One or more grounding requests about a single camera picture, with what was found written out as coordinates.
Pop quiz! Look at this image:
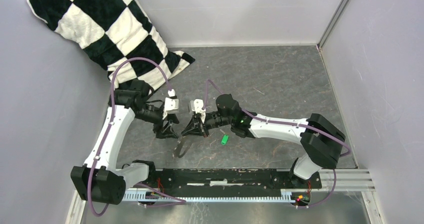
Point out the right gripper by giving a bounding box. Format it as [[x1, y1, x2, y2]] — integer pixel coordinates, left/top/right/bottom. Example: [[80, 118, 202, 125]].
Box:
[[182, 111, 233, 138]]

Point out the metal key organizer plate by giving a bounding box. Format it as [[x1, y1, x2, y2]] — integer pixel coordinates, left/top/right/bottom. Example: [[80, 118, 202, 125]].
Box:
[[172, 136, 193, 158]]

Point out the key with green tag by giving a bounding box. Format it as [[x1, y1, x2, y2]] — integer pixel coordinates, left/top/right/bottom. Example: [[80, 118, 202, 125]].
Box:
[[220, 129, 229, 145]]

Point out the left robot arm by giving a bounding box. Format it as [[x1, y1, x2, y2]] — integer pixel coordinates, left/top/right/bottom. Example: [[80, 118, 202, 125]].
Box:
[[70, 80, 179, 205]]

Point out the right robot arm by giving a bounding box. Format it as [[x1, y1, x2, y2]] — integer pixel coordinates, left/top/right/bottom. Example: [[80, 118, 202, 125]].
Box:
[[182, 94, 347, 188]]

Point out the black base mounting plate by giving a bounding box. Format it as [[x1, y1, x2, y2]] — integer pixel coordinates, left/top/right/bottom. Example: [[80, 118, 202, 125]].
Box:
[[143, 168, 322, 198]]

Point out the black and white checkered pillow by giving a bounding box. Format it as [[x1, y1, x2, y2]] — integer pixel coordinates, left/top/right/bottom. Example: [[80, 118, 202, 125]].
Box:
[[27, 0, 195, 89]]

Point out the aluminium corner profile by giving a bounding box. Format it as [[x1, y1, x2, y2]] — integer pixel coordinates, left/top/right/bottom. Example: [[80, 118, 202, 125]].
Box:
[[316, 0, 351, 52]]

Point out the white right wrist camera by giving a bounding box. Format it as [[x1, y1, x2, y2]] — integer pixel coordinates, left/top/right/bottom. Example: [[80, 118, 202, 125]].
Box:
[[188, 99, 206, 119]]

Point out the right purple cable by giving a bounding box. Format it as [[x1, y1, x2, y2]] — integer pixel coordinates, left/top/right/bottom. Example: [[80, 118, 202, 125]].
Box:
[[202, 79, 353, 210]]

